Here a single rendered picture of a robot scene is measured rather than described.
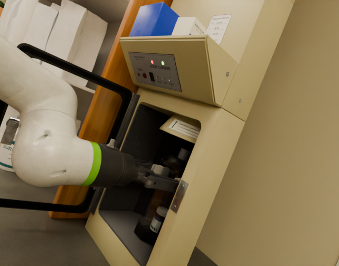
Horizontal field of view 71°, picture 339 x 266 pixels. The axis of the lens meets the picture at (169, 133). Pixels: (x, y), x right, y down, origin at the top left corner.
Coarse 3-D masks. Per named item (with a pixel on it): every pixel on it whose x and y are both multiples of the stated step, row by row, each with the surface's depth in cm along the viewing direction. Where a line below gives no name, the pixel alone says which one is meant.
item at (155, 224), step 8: (168, 160) 64; (168, 168) 64; (184, 168) 63; (168, 176) 64; (176, 176) 63; (152, 192) 66; (160, 192) 64; (168, 192) 64; (152, 200) 65; (160, 200) 64; (168, 200) 64; (144, 208) 68; (152, 208) 64; (160, 208) 64; (168, 208) 64; (144, 216) 66; (152, 216) 64; (160, 216) 64; (144, 224) 65; (152, 224) 64; (160, 224) 64; (152, 232) 64
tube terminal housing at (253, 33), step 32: (192, 0) 66; (224, 0) 57; (256, 0) 51; (288, 0) 55; (256, 32) 50; (256, 64) 54; (160, 96) 65; (128, 128) 71; (224, 128) 53; (192, 160) 52; (224, 160) 56; (192, 192) 52; (96, 224) 71; (192, 224) 55; (128, 256) 58; (160, 256) 51
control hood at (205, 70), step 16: (128, 48) 63; (144, 48) 57; (160, 48) 53; (176, 48) 49; (192, 48) 45; (208, 48) 43; (128, 64) 68; (176, 64) 51; (192, 64) 47; (208, 64) 44; (224, 64) 47; (192, 80) 50; (208, 80) 46; (224, 80) 48; (192, 96) 52; (208, 96) 49; (224, 96) 50
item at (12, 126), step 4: (8, 120) 55; (12, 120) 56; (8, 124) 55; (12, 124) 55; (16, 124) 55; (8, 128) 55; (12, 128) 55; (16, 128) 56; (4, 132) 55; (8, 132) 55; (12, 132) 55; (4, 136) 55; (8, 136) 55; (12, 136) 56; (4, 140) 55; (8, 140) 55; (12, 140) 56; (8, 144) 56
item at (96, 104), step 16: (48, 64) 57; (64, 80) 60; (80, 80) 62; (80, 96) 63; (96, 96) 65; (112, 96) 68; (16, 112) 56; (80, 112) 64; (96, 112) 67; (112, 112) 69; (0, 128) 55; (80, 128) 65; (96, 128) 68; (0, 144) 56; (0, 160) 57; (0, 176) 58; (16, 176) 60; (0, 192) 58; (16, 192) 60; (32, 192) 63; (48, 192) 65; (64, 192) 67; (80, 192) 70
